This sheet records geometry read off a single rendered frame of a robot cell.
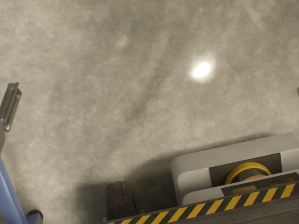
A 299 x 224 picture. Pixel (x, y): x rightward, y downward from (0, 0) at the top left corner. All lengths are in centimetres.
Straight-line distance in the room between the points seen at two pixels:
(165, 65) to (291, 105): 28
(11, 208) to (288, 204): 48
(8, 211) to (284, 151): 51
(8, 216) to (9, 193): 5
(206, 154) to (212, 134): 8
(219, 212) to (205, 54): 36
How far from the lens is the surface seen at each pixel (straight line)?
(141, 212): 95
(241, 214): 71
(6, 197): 90
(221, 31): 95
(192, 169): 88
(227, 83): 97
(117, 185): 92
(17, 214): 91
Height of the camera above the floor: 91
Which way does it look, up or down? 71 degrees down
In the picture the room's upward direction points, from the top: 164 degrees clockwise
